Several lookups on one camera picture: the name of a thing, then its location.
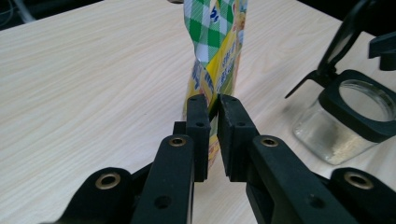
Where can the glass jar with black lid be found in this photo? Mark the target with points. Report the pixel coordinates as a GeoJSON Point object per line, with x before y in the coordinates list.
{"type": "Point", "coordinates": [348, 124]}

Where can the yellow spouted pouch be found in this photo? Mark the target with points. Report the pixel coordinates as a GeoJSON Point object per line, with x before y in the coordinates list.
{"type": "Point", "coordinates": [214, 46]}

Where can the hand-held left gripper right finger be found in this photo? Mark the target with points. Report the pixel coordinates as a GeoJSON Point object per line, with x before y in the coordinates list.
{"type": "Point", "coordinates": [274, 174]}

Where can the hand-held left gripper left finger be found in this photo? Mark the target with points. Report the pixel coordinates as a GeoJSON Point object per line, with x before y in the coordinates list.
{"type": "Point", "coordinates": [174, 174]}

